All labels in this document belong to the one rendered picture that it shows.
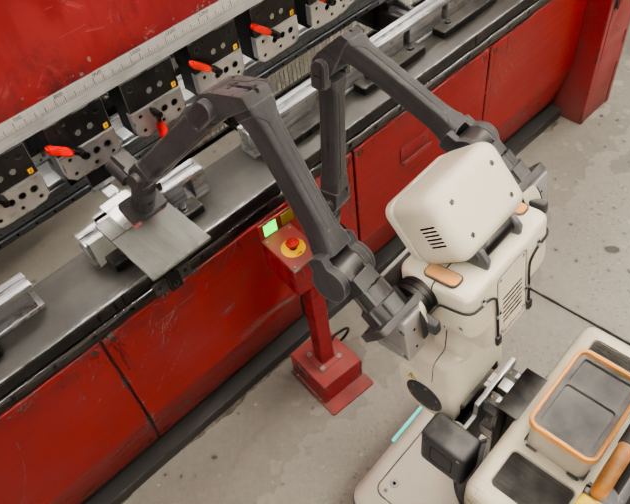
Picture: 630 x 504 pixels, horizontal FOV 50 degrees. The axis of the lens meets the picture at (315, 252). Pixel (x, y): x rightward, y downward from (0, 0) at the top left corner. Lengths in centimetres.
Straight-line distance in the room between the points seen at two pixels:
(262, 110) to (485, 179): 42
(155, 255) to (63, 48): 52
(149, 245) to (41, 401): 51
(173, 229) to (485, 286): 84
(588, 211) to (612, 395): 168
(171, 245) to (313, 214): 60
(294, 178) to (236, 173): 86
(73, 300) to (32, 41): 68
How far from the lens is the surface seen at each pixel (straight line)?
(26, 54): 153
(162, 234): 175
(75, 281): 191
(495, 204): 126
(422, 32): 247
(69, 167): 168
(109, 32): 160
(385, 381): 255
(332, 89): 160
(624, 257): 302
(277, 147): 117
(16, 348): 185
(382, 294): 123
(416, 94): 149
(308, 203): 119
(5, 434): 195
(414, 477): 210
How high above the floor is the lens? 223
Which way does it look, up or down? 50 degrees down
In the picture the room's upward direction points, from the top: 9 degrees counter-clockwise
